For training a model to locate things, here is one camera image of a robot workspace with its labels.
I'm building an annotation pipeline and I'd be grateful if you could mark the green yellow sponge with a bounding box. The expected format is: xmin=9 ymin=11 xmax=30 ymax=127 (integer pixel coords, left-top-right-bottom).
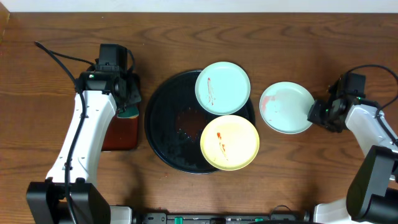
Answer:
xmin=117 ymin=105 xmax=139 ymax=119

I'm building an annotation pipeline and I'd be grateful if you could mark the light blue plate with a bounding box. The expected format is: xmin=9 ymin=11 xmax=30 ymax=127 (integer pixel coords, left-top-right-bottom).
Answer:
xmin=259 ymin=82 xmax=315 ymax=134

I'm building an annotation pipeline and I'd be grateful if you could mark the mint green plate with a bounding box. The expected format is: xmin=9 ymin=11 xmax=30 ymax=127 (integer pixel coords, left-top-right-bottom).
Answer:
xmin=195 ymin=62 xmax=251 ymax=115

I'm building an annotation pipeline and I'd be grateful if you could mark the yellow plate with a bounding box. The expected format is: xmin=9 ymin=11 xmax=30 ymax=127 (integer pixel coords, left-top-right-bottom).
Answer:
xmin=200 ymin=115 xmax=260 ymax=171

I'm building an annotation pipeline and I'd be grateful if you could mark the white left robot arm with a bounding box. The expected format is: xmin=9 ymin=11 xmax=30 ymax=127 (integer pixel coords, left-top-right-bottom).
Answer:
xmin=26 ymin=72 xmax=141 ymax=223

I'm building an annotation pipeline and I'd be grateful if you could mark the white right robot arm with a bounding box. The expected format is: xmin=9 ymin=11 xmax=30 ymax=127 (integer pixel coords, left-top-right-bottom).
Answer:
xmin=308 ymin=98 xmax=397 ymax=223

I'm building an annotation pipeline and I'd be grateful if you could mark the dark red rectangular tray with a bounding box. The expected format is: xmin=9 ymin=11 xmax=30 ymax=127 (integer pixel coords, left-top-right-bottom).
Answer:
xmin=101 ymin=100 xmax=139 ymax=151

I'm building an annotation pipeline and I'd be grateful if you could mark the round black tray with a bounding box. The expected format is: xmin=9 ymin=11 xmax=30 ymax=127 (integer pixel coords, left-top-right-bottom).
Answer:
xmin=144 ymin=69 xmax=256 ymax=175

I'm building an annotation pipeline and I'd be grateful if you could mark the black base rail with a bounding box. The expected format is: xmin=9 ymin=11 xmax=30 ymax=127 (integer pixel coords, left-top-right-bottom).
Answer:
xmin=132 ymin=212 xmax=310 ymax=224

